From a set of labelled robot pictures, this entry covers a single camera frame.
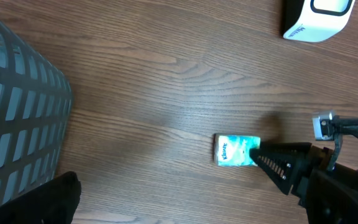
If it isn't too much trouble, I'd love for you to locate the grey plastic basket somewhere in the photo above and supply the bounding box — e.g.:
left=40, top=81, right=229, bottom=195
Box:
left=0, top=21, right=74, bottom=206

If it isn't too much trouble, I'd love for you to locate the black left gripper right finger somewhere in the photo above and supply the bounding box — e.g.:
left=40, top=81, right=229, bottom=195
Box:
left=305, top=170, right=358, bottom=224

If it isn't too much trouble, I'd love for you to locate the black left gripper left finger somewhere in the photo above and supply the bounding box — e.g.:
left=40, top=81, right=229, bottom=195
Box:
left=0, top=171, right=81, bottom=224

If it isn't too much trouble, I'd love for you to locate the teal Kleenex tissue pack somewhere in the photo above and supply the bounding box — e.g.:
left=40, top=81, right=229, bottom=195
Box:
left=214, top=134, right=261, bottom=167

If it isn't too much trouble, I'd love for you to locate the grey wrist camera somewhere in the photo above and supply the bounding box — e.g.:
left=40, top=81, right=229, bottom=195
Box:
left=312, top=110, right=335, bottom=141

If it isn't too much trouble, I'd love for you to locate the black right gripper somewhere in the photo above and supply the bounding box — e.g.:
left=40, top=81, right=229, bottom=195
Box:
left=249, top=142, right=358, bottom=205

